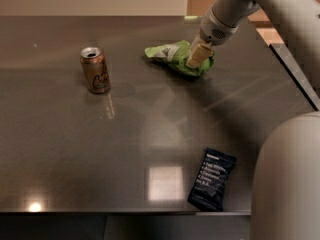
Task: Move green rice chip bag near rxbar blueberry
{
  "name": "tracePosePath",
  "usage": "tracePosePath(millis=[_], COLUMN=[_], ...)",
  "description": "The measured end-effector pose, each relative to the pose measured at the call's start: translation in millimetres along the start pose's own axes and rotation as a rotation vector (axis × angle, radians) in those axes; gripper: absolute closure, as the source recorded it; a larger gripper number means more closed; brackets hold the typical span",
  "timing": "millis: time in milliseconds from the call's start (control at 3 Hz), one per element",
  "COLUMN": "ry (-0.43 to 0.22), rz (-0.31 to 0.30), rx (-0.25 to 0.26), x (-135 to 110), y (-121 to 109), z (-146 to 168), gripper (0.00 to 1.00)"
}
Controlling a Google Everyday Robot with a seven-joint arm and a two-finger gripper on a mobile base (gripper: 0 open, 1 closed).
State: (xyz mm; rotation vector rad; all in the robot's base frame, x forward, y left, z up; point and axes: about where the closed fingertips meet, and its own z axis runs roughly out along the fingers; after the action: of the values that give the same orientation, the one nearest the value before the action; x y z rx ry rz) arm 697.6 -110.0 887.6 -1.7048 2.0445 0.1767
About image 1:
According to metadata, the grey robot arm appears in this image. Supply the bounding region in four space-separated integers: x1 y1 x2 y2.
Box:
187 0 320 240

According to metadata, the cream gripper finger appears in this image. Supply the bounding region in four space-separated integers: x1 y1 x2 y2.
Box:
186 34 213 68

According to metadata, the green rice chip bag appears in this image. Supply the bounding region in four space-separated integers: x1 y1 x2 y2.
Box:
144 40 215 77

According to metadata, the orange soda can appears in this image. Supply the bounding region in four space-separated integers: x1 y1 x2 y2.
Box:
80 47 110 94

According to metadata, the blue rxbar blueberry bar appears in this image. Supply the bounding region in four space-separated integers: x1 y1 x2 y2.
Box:
187 148 237 212

